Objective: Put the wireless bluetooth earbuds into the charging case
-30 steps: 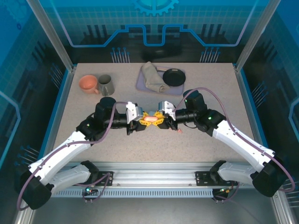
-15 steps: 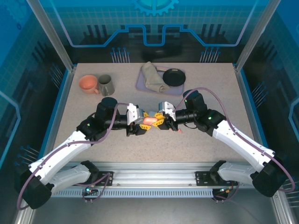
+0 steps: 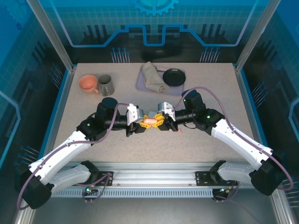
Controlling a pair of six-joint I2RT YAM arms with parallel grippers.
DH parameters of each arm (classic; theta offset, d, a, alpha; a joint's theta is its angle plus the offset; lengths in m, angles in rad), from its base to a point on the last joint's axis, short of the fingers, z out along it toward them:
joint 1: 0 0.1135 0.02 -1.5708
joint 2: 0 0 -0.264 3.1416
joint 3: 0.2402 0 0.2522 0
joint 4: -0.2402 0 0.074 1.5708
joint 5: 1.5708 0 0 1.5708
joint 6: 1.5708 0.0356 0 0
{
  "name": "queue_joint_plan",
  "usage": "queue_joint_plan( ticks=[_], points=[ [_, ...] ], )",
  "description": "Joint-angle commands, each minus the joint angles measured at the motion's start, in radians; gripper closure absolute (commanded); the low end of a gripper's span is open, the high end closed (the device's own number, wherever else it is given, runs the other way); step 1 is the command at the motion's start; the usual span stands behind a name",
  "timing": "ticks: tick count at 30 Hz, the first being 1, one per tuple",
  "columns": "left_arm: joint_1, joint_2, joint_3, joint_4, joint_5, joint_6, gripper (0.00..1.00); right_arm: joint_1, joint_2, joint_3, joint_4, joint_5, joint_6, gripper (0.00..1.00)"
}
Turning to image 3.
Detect grey ceramic mug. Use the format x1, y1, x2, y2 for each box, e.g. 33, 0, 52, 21
98, 74, 115, 97

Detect aluminium table side rail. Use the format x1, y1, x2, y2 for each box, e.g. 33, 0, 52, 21
13, 66, 78, 224
233, 65, 299, 224

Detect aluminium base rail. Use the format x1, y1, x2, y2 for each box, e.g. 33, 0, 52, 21
56, 161, 253, 189

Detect orange ceramic mug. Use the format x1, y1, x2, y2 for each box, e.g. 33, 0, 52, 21
78, 75, 100, 95

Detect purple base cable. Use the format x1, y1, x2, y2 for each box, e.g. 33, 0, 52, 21
212, 182, 264, 224
76, 172, 112, 204

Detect beige folded cloth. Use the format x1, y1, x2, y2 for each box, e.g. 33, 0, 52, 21
141, 61, 171, 93

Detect aluminium frame post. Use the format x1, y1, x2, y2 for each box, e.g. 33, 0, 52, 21
26, 0, 77, 72
234, 0, 283, 72

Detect black round plate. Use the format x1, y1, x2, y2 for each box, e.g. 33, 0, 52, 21
163, 68, 187, 87

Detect slotted grey cable duct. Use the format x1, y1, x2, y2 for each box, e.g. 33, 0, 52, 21
50, 188, 217, 198

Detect lavender plastic tray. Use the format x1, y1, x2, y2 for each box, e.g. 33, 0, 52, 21
135, 66, 187, 96

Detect pink silicone case cover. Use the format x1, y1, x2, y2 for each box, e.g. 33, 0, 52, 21
143, 117, 158, 126

